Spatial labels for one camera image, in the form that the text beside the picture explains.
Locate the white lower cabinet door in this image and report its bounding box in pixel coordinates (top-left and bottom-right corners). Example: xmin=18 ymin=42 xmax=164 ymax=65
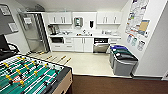
xmin=73 ymin=37 xmax=85 ymax=53
xmin=83 ymin=37 xmax=94 ymax=53

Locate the green foosball table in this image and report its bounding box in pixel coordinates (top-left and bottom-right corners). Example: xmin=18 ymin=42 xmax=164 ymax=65
xmin=0 ymin=49 xmax=74 ymax=94

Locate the black office chair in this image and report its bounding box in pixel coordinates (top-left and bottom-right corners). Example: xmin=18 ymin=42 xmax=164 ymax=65
xmin=0 ymin=33 xmax=22 ymax=63

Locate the stainless steel dishwasher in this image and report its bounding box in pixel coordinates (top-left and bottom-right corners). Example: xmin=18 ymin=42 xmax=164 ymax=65
xmin=93 ymin=37 xmax=110 ymax=54

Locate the chrome sink faucet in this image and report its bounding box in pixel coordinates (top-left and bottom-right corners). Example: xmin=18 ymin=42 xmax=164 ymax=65
xmin=81 ymin=29 xmax=88 ymax=35

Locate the white corner wall cabinet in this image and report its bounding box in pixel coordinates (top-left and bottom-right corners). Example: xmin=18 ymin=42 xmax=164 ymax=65
xmin=46 ymin=12 xmax=73 ymax=25

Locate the small wall notice sheet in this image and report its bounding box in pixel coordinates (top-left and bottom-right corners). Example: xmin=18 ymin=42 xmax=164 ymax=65
xmin=131 ymin=36 xmax=138 ymax=48
xmin=126 ymin=34 xmax=133 ymax=44
xmin=137 ymin=39 xmax=146 ymax=53

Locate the large colourful wall poster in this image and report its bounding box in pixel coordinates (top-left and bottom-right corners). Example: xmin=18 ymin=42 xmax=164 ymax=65
xmin=124 ymin=0 xmax=152 ymax=38

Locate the stainless steel sink basin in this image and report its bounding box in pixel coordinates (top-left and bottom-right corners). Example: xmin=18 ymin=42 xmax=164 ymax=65
xmin=77 ymin=33 xmax=92 ymax=37

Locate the wide white drawer front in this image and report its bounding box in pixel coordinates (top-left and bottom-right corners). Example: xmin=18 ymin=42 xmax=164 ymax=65
xmin=50 ymin=43 xmax=66 ymax=52

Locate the white cabinet door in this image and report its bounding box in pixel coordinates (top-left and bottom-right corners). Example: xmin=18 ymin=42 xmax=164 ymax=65
xmin=113 ymin=12 xmax=123 ymax=25
xmin=83 ymin=37 xmax=94 ymax=53
xmin=96 ymin=12 xmax=107 ymax=25
xmin=105 ymin=12 xmax=115 ymax=25
xmin=73 ymin=37 xmax=85 ymax=53

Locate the black built-in microwave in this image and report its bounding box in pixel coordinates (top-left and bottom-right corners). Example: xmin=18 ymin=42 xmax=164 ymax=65
xmin=50 ymin=36 xmax=65 ymax=45

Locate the framed wall picture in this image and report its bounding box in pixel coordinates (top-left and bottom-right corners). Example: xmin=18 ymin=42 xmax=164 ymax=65
xmin=0 ymin=3 xmax=13 ymax=17
xmin=8 ymin=22 xmax=20 ymax=34

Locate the steel refrigerator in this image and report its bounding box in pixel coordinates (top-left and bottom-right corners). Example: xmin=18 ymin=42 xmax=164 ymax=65
xmin=18 ymin=12 xmax=48 ymax=54

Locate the white upper cabinet door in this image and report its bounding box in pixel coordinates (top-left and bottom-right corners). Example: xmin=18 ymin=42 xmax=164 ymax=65
xmin=96 ymin=12 xmax=107 ymax=25
xmin=105 ymin=12 xmax=115 ymax=25
xmin=113 ymin=12 xmax=123 ymax=25

